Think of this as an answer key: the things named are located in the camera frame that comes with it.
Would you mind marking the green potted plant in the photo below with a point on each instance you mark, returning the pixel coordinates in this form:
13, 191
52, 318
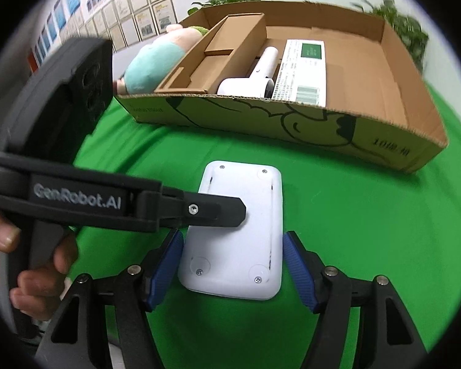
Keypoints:
224, 0
403, 27

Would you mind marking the large cardboard box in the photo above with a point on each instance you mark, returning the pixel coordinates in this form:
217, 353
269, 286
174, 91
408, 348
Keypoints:
368, 84

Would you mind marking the green tablecloth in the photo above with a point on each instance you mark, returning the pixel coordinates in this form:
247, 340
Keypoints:
349, 219

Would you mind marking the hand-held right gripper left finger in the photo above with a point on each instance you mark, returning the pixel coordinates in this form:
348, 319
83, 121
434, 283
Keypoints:
165, 265

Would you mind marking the pink and teal plush toy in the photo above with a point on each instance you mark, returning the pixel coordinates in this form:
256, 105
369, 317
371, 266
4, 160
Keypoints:
153, 61

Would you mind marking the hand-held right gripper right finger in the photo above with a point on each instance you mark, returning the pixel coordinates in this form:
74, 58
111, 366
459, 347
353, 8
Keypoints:
297, 269

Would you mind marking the narrow cardboard box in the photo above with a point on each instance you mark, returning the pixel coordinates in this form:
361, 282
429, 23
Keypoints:
234, 57

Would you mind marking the person's left hand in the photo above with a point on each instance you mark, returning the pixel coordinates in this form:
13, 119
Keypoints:
42, 280

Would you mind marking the white printed box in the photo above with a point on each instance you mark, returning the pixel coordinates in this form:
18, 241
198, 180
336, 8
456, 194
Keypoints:
303, 73

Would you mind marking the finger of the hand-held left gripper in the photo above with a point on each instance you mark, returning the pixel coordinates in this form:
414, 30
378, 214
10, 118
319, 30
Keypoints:
215, 212

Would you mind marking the row of framed wall certificates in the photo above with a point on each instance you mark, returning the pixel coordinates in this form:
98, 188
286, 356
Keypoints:
157, 15

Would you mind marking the white handheld device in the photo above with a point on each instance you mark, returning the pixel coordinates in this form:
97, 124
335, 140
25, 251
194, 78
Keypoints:
267, 61

